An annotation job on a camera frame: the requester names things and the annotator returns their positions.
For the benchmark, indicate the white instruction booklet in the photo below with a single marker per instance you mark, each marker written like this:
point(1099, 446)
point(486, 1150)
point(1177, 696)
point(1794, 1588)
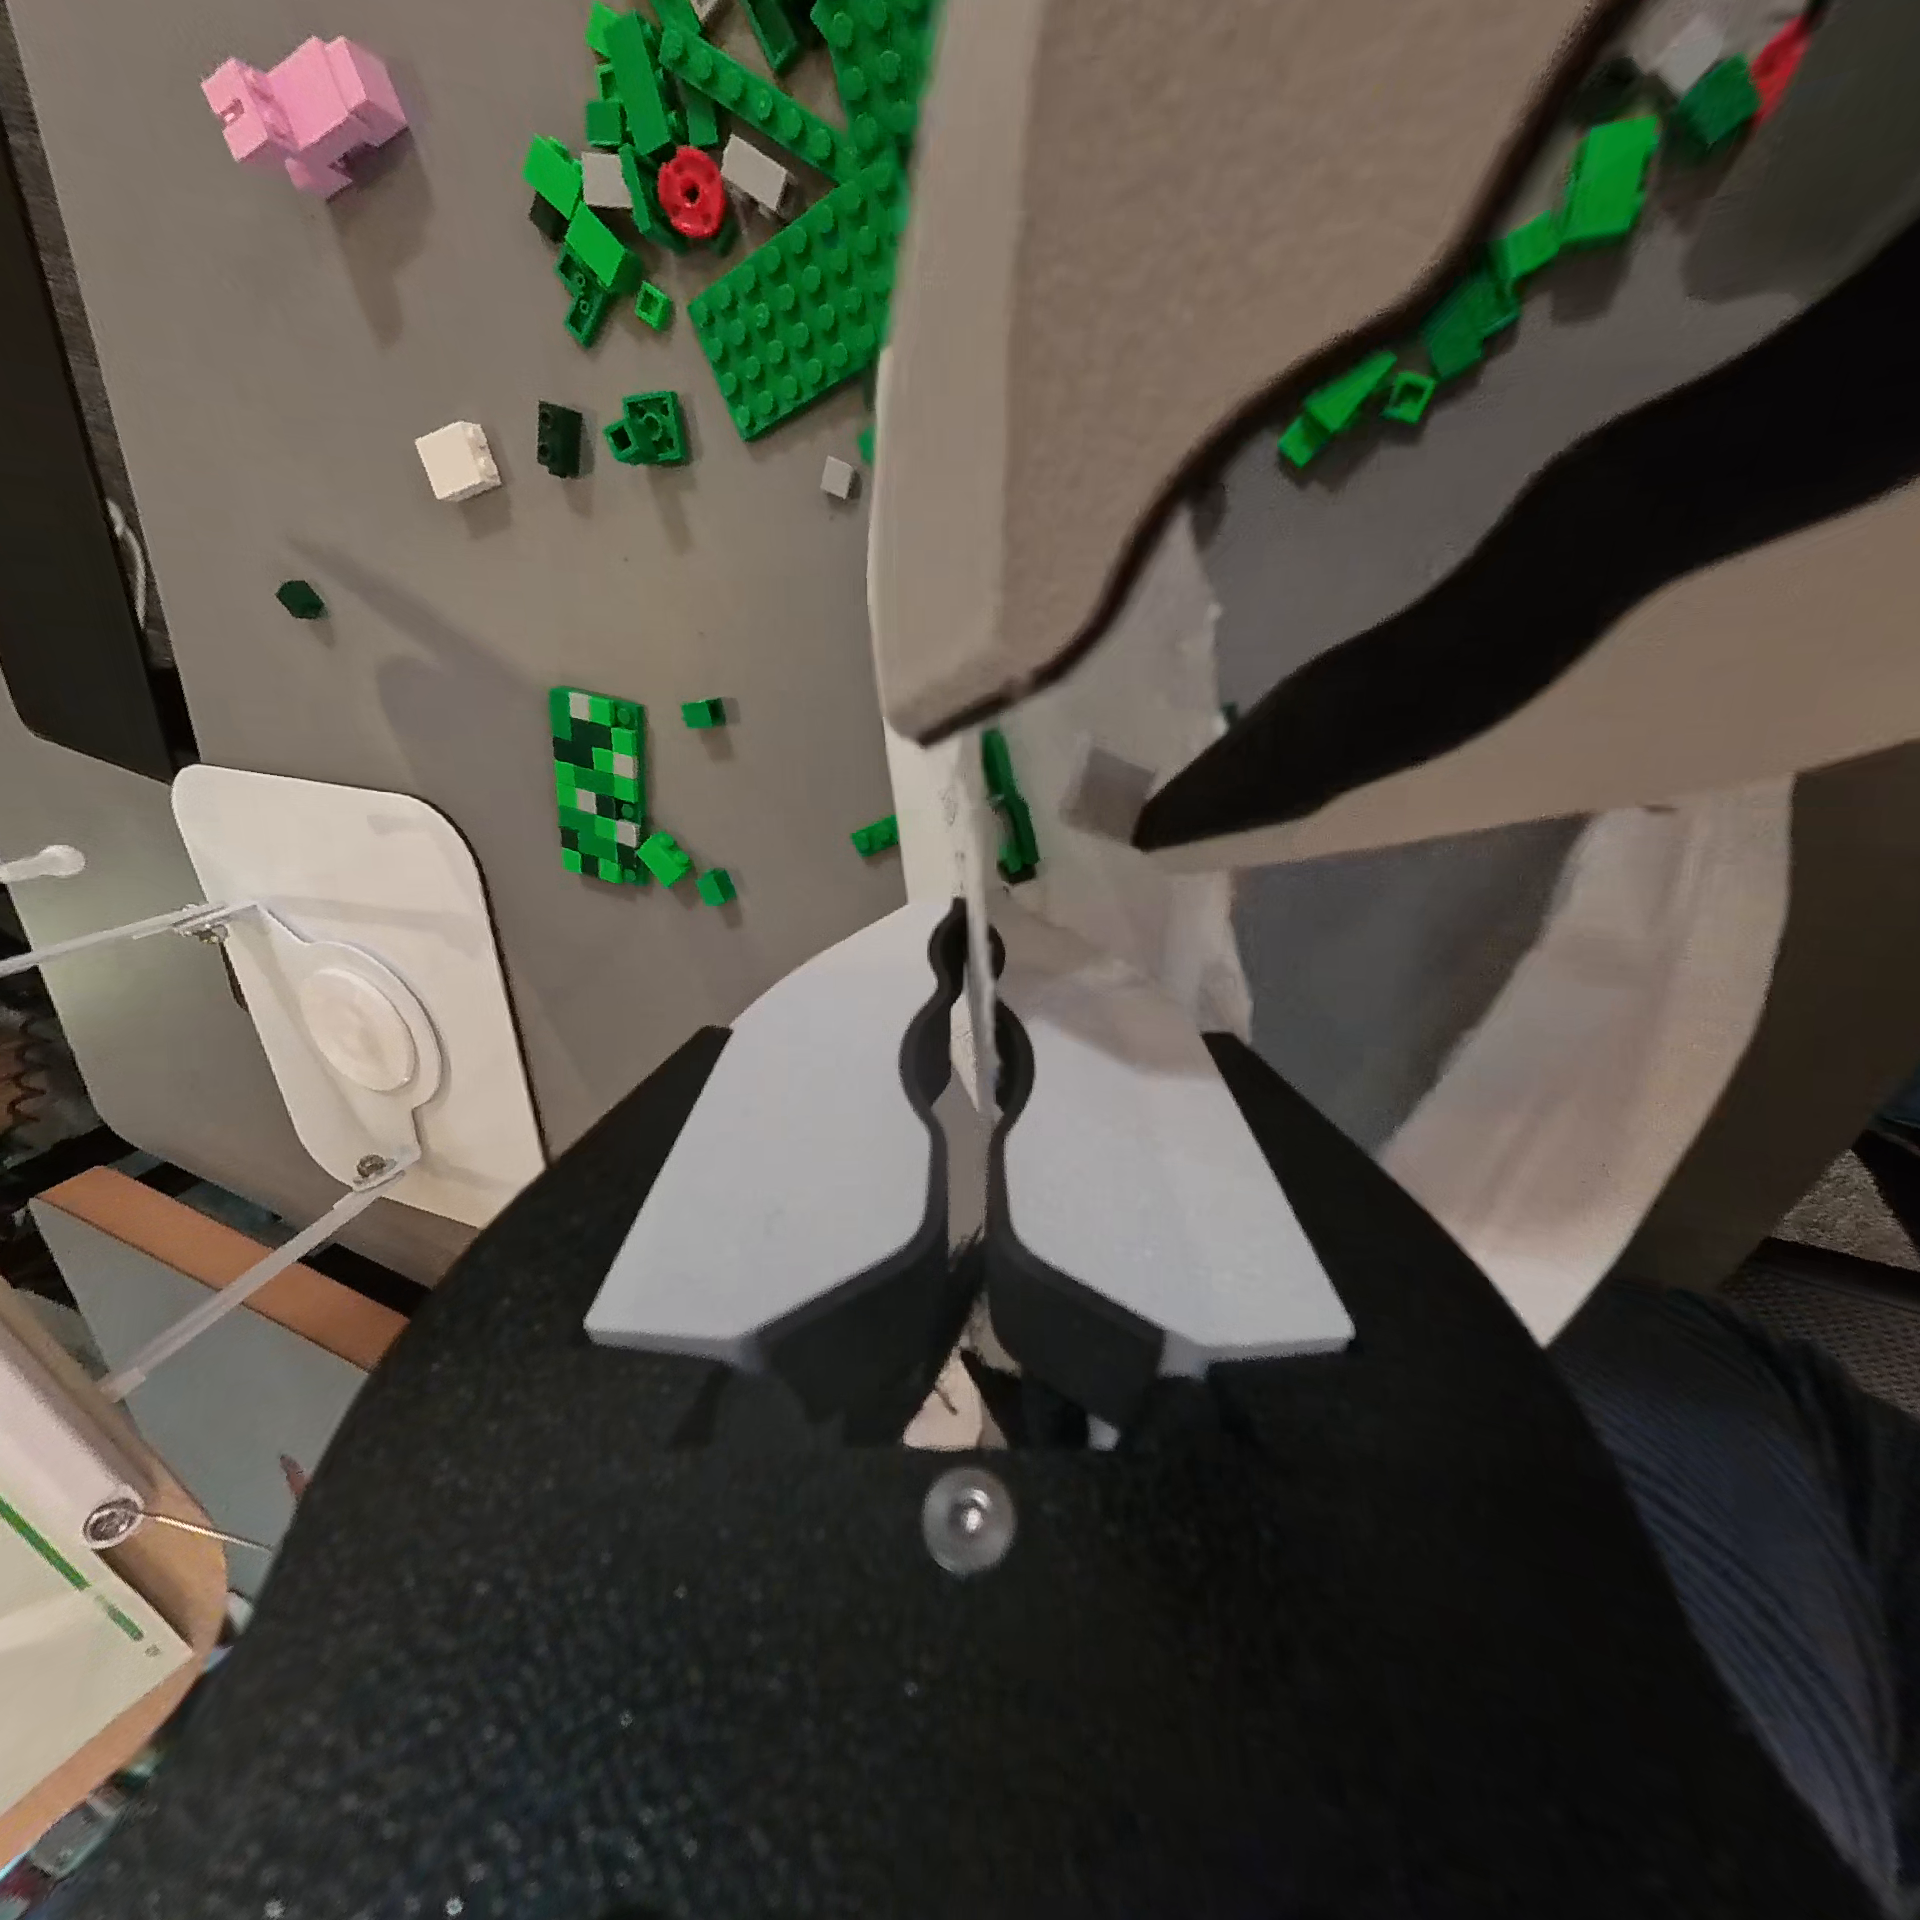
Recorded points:
point(60, 1635)

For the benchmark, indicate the long narrow green plate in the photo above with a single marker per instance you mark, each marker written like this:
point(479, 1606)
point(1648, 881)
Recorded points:
point(875, 838)

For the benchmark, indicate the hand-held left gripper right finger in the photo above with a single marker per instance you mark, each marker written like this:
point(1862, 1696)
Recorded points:
point(1170, 1185)

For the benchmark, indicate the white paper bag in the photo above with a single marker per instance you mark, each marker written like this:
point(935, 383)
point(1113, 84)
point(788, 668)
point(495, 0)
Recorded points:
point(940, 856)

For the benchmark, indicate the green pixel-pattern brick plate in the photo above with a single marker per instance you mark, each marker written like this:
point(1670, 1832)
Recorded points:
point(600, 780)

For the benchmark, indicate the red round brick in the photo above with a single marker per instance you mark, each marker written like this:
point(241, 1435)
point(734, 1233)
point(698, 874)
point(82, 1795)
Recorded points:
point(695, 193)
point(1781, 62)

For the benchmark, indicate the grey table with brown edge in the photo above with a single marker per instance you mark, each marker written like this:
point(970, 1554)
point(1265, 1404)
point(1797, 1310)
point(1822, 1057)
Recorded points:
point(193, 1292)

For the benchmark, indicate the pink pig figure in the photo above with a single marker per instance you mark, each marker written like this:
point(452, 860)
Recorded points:
point(309, 112)

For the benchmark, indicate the grey desk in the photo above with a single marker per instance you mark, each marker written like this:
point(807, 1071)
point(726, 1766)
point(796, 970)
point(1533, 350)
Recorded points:
point(377, 675)

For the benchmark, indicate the green two-stud brick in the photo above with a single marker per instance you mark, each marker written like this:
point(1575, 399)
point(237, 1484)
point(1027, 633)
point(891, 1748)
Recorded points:
point(665, 856)

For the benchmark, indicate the pile of toy bricks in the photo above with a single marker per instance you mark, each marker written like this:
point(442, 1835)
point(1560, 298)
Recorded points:
point(796, 313)

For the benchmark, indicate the green plate with round post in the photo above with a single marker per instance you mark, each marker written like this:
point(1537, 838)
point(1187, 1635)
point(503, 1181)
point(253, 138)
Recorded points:
point(649, 429)

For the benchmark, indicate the white square brick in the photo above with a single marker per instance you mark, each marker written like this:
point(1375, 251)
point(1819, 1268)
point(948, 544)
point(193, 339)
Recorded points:
point(460, 460)

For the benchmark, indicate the white rounded base plate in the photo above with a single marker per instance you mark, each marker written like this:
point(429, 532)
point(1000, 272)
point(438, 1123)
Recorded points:
point(377, 974)

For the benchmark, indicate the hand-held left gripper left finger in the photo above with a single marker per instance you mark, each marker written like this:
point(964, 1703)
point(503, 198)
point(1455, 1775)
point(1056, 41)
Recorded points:
point(782, 1185)

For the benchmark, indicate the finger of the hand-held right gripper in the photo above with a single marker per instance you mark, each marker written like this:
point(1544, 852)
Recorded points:
point(1126, 269)
point(1575, 675)

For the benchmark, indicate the dark blue ribbed shirt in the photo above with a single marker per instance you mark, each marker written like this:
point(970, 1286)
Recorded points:
point(1770, 1576)

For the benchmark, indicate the black panel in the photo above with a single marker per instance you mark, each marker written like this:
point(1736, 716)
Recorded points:
point(60, 523)

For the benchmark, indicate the small dark green slope brick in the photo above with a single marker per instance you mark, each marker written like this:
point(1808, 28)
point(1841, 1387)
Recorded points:
point(301, 599)

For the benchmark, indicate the white metal rod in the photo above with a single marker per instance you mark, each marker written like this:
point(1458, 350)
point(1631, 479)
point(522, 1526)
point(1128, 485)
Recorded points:
point(227, 1303)
point(90, 941)

